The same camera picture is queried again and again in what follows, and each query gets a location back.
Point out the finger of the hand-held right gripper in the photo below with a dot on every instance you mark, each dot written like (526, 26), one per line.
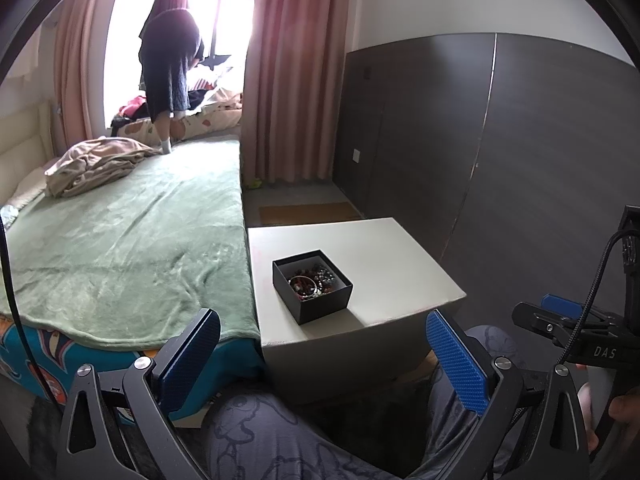
(542, 317)
(562, 303)

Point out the pink curtain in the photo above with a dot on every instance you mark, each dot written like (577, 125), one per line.
(295, 70)
(80, 70)

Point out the teal cartoon bedsheet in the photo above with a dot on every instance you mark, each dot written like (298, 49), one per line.
(30, 360)

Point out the black jewelry box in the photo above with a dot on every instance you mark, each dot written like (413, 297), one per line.
(320, 307)

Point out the crumpled beige quilt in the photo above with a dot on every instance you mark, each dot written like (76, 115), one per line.
(95, 165)

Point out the white wall outlet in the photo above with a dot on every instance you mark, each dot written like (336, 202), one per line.
(356, 155)

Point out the pile of beaded jewelry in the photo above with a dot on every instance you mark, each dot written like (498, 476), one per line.
(312, 282)

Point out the person's right hand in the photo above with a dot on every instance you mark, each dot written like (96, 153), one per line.
(627, 409)

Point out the beige bed headboard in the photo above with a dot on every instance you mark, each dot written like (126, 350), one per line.
(20, 145)

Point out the red clothes pile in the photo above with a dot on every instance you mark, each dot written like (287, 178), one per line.
(132, 110)

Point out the bed with green blanket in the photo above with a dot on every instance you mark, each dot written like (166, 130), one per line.
(130, 240)

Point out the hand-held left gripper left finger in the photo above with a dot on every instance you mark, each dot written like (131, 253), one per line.
(190, 360)

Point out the brown cardboard floor mat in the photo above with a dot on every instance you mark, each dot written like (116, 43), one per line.
(310, 212)

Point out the floral patterned quilt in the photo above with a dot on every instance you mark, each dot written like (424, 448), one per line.
(215, 115)

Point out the white bedside table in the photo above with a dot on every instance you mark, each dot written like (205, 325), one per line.
(390, 270)

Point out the small green object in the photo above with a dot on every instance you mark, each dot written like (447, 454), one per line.
(254, 183)

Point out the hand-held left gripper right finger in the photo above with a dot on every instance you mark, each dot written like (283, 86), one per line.
(457, 360)

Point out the person's grey patterned pants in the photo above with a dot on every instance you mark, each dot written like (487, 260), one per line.
(280, 440)

